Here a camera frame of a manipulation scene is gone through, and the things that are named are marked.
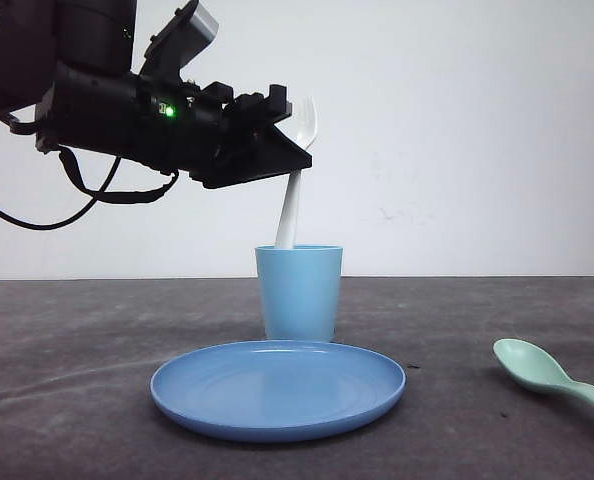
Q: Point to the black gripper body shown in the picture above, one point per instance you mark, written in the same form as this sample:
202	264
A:
165	127

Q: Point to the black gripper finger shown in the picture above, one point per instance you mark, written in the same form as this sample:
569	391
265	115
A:
252	147

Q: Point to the white plastic fork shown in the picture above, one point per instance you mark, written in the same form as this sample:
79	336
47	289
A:
303	134

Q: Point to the light blue plastic cup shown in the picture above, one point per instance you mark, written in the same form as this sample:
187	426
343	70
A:
299	291

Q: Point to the mint green plastic spoon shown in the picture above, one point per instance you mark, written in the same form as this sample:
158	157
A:
536	370

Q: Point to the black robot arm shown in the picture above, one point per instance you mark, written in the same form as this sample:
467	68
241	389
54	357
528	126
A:
93	36

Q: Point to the blue plastic plate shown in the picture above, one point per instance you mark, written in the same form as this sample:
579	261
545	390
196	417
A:
277	391

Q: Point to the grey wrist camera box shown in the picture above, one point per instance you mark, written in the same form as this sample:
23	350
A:
191	30

